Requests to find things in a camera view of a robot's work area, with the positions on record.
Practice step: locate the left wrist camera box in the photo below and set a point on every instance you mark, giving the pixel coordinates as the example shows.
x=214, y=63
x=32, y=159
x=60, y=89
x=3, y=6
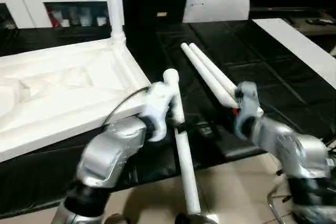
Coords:
x=157, y=106

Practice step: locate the white plastic bag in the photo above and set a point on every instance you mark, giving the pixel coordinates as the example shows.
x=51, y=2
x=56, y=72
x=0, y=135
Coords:
x=215, y=3

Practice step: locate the white plastic table leg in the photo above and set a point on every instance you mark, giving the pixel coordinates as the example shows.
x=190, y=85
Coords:
x=207, y=74
x=185, y=161
x=220, y=74
x=115, y=3

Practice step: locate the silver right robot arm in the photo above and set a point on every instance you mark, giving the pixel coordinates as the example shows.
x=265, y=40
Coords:
x=289, y=150

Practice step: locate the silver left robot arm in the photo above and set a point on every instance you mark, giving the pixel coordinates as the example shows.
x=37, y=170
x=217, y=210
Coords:
x=110, y=150

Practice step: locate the grey left robot foot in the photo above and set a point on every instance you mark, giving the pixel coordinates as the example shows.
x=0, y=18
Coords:
x=113, y=220

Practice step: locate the black work mat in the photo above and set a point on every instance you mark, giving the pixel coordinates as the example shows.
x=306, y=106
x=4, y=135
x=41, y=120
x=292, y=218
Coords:
x=262, y=77

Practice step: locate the flat white board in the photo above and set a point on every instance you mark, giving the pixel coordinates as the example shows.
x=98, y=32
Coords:
x=299, y=45

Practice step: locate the small brown block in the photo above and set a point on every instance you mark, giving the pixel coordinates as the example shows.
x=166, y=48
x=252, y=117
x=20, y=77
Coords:
x=161, y=14

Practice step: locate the grey robot foot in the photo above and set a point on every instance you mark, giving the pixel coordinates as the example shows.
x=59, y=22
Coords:
x=194, y=220
x=113, y=220

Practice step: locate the grey right robot foot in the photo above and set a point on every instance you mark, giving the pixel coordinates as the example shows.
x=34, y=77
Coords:
x=194, y=220

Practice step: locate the white plastic table top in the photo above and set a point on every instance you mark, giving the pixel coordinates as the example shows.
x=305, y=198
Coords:
x=52, y=82

